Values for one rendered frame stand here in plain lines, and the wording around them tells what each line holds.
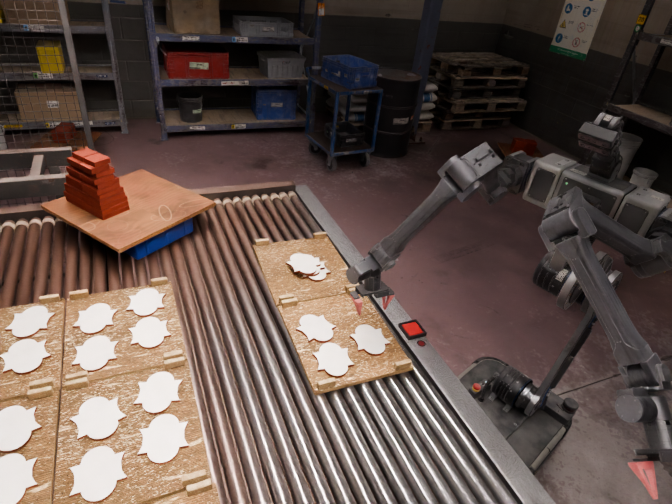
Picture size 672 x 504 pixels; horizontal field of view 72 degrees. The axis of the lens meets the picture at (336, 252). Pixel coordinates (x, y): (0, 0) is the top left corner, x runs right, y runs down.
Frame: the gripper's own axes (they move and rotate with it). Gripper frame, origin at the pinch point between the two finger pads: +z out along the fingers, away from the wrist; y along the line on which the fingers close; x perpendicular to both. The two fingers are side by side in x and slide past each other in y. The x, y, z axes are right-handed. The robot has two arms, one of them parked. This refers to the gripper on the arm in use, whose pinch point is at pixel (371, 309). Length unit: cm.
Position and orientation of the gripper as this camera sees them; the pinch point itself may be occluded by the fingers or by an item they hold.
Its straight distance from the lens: 164.0
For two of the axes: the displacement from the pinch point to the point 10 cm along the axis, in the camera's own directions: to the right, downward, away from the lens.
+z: 0.2, 9.0, 4.3
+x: 3.6, 4.0, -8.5
